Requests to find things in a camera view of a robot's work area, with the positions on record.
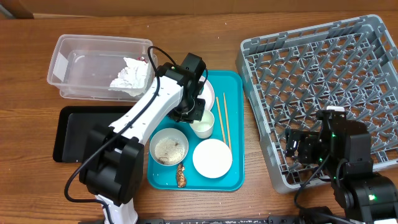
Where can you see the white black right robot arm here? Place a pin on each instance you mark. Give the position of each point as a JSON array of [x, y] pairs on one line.
[[342, 148]]

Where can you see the white round plate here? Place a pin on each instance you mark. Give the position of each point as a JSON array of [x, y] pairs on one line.
[[207, 93]]

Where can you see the bowl with rice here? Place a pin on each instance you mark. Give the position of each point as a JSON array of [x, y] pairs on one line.
[[169, 147]]

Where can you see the black plastic tray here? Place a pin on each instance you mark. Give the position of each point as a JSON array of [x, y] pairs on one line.
[[74, 125]]

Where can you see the black rail at table edge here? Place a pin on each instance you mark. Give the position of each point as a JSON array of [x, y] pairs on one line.
[[272, 219]]

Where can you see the white paper cup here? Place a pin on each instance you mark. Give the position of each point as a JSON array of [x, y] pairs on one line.
[[204, 128]]

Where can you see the clear plastic bin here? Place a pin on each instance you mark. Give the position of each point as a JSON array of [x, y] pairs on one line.
[[83, 66]]

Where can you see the white napkin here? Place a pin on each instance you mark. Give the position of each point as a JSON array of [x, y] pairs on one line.
[[132, 79]]

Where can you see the red silver foil wrapper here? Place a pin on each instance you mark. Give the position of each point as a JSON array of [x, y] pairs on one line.
[[142, 59]]

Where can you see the brown food scrap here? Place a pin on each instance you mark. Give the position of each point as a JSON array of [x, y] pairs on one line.
[[180, 177]]

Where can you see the teal plastic tray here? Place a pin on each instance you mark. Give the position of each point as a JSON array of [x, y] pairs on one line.
[[228, 82]]

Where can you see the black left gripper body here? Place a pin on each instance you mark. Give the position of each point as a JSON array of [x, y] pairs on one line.
[[188, 109]]

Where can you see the grey plastic dish rack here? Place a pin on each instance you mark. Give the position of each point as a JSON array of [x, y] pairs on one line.
[[289, 76]]

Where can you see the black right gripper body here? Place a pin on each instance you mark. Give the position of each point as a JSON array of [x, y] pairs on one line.
[[308, 152]]

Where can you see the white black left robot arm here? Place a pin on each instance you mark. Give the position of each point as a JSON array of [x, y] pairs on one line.
[[112, 164]]

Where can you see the left wooden chopstick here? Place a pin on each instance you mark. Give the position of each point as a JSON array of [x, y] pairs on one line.
[[220, 119]]

